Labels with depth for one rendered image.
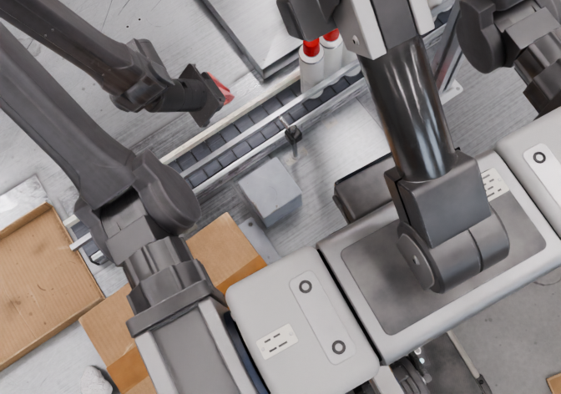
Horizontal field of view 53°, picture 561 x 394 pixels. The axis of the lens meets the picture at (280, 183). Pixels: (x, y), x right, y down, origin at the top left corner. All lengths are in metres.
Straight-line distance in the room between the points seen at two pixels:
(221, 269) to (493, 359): 1.35
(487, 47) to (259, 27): 0.78
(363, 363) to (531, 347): 1.67
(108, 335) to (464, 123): 0.89
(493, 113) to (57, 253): 1.03
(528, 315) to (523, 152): 1.62
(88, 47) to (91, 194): 0.25
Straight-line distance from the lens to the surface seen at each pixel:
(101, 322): 0.99
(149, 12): 1.55
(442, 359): 1.84
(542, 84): 0.70
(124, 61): 0.85
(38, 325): 1.35
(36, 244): 1.39
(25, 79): 0.60
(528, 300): 2.19
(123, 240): 0.62
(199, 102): 1.01
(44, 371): 1.34
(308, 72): 1.19
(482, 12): 0.71
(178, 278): 0.58
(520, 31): 0.72
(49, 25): 0.77
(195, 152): 1.28
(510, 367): 2.15
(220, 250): 0.96
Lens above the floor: 2.05
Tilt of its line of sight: 71 degrees down
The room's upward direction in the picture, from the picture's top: 11 degrees counter-clockwise
